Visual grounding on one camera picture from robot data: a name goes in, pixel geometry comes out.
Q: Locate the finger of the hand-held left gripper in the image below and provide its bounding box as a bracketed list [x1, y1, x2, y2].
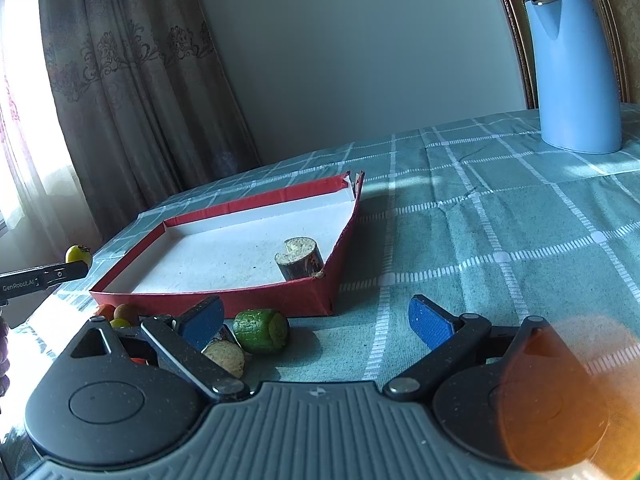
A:
[41, 259, 93, 287]

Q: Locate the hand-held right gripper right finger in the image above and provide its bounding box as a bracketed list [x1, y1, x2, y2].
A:
[382, 294, 573, 403]

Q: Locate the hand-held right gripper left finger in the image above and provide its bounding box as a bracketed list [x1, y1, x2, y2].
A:
[62, 295, 251, 403]

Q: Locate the green cut fruit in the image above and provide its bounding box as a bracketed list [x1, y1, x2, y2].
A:
[233, 308, 291, 355]

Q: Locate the red cardboard box tray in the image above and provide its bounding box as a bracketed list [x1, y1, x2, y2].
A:
[90, 170, 366, 318]

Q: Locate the sheer white curtain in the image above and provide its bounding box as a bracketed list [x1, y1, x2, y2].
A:
[0, 0, 101, 261]

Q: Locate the brown patterned curtain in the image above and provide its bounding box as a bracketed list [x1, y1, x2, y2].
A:
[37, 0, 261, 241]

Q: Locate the blue electric kettle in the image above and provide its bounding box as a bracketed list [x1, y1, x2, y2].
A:
[523, 0, 624, 155]

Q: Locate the ornate wooden wall frame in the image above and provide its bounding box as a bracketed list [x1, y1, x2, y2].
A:
[485, 0, 636, 111]

